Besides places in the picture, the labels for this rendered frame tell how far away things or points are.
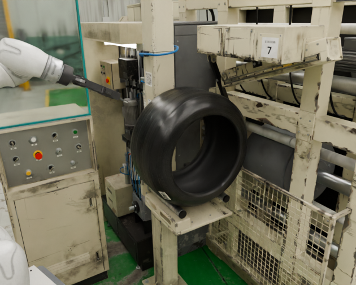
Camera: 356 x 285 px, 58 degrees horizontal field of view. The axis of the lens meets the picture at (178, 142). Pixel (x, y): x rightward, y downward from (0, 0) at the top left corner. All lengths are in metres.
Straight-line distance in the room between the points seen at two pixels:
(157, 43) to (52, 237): 1.38
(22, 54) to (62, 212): 1.24
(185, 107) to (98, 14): 9.28
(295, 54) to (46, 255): 1.89
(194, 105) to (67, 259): 1.45
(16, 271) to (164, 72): 1.14
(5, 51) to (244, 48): 0.96
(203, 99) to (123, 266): 1.67
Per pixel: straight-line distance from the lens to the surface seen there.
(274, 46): 1.41
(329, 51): 1.45
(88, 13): 10.58
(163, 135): 1.42
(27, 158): 2.08
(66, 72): 1.26
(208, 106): 1.49
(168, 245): 2.24
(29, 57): 1.22
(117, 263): 2.78
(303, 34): 1.47
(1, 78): 1.37
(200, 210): 1.86
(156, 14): 1.73
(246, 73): 1.74
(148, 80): 1.81
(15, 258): 1.40
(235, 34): 1.58
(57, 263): 2.43
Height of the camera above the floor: 1.82
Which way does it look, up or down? 21 degrees down
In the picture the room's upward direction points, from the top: 1 degrees counter-clockwise
